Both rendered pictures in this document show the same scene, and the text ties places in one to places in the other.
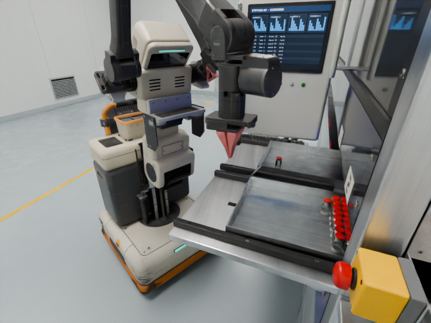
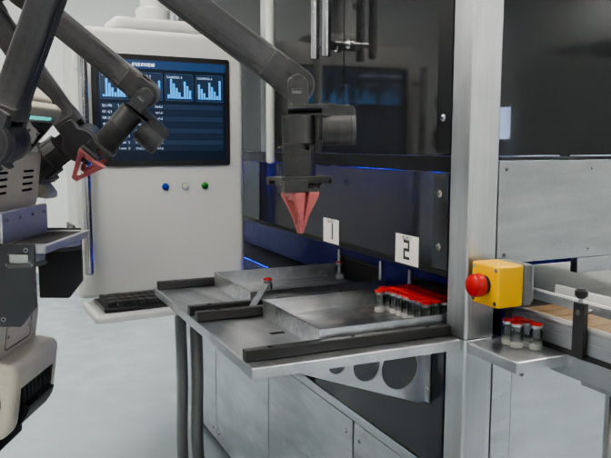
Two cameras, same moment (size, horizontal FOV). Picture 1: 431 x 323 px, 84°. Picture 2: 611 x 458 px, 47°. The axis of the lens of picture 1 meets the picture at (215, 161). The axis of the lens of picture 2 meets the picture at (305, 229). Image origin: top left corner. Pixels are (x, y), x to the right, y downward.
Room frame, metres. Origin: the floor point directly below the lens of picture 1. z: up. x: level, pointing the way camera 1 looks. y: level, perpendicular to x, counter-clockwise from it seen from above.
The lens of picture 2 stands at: (-0.33, 0.84, 1.23)
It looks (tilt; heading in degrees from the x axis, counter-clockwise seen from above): 7 degrees down; 313
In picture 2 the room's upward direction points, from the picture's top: straight up
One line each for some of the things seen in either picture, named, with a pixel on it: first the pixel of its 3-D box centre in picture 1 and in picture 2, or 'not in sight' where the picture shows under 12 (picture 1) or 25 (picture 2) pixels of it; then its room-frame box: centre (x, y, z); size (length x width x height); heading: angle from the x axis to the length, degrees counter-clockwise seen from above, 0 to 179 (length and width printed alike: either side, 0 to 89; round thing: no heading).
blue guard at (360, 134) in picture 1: (339, 91); (260, 191); (1.25, -0.64, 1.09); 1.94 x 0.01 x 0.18; 158
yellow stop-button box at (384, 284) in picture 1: (380, 286); (500, 283); (0.23, -0.25, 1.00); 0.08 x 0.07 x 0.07; 68
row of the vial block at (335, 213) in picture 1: (335, 221); (403, 305); (0.48, -0.31, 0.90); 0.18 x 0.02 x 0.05; 159
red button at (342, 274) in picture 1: (346, 276); (478, 284); (0.25, -0.20, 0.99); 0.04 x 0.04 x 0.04; 68
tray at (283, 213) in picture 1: (299, 215); (366, 313); (0.51, -0.23, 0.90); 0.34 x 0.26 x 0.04; 69
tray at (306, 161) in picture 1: (308, 162); (297, 283); (0.82, -0.36, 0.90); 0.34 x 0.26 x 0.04; 68
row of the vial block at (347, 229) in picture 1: (345, 223); (413, 303); (0.47, -0.33, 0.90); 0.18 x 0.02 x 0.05; 159
